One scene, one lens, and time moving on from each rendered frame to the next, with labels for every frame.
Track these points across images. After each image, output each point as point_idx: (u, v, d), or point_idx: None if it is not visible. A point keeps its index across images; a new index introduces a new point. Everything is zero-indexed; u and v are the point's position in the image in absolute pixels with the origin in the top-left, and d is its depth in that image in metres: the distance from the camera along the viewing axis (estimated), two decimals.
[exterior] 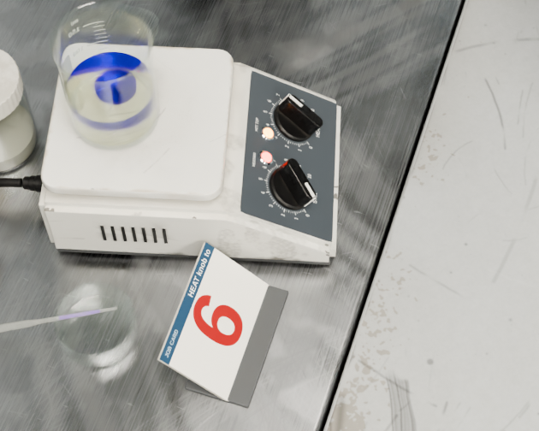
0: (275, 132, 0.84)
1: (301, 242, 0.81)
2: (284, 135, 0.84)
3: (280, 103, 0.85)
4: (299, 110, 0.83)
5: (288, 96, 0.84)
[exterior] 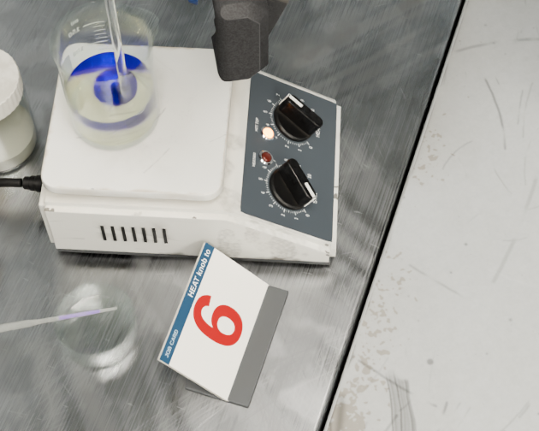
0: (275, 132, 0.84)
1: (301, 242, 0.81)
2: (284, 135, 0.84)
3: (280, 103, 0.85)
4: (299, 110, 0.83)
5: (288, 96, 0.84)
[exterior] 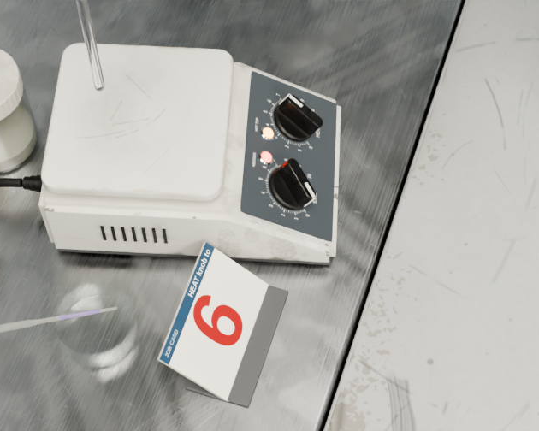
0: (275, 132, 0.84)
1: (301, 242, 0.81)
2: (284, 135, 0.84)
3: (280, 103, 0.85)
4: (299, 110, 0.83)
5: (288, 96, 0.84)
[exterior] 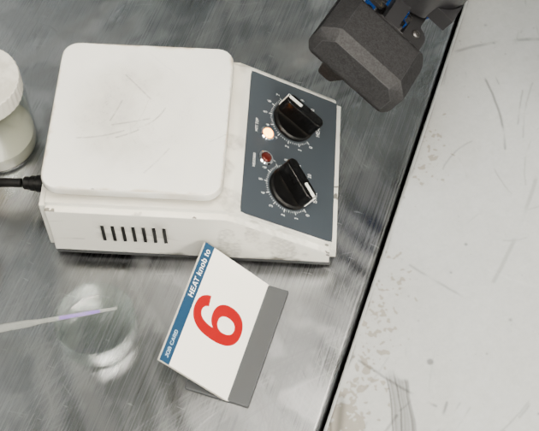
0: (275, 132, 0.84)
1: (301, 242, 0.81)
2: (284, 135, 0.84)
3: (280, 103, 0.85)
4: (299, 110, 0.83)
5: (288, 96, 0.84)
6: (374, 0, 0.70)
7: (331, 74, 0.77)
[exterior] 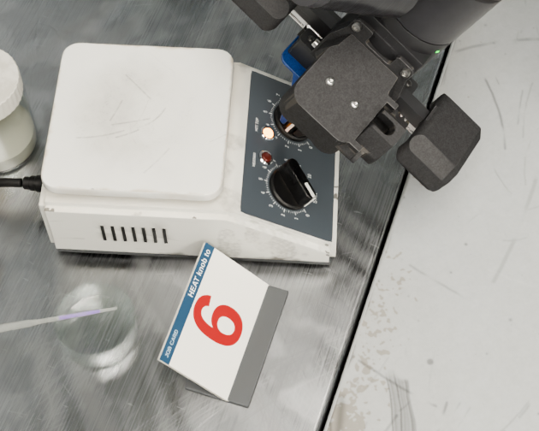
0: (275, 132, 0.84)
1: (301, 242, 0.81)
2: None
3: (280, 128, 0.84)
4: None
5: None
6: (405, 127, 0.77)
7: None
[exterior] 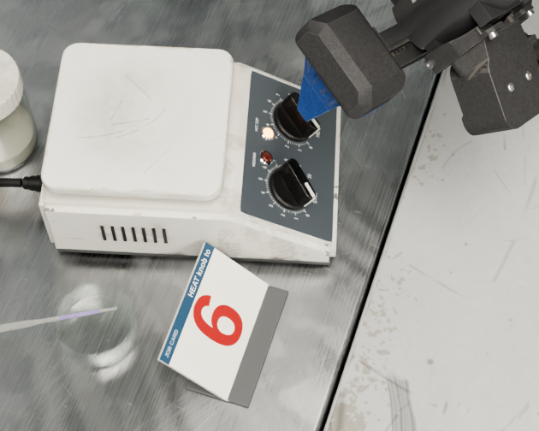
0: (275, 132, 0.84)
1: (301, 242, 0.81)
2: None
3: (303, 139, 0.85)
4: None
5: (318, 128, 0.84)
6: None
7: None
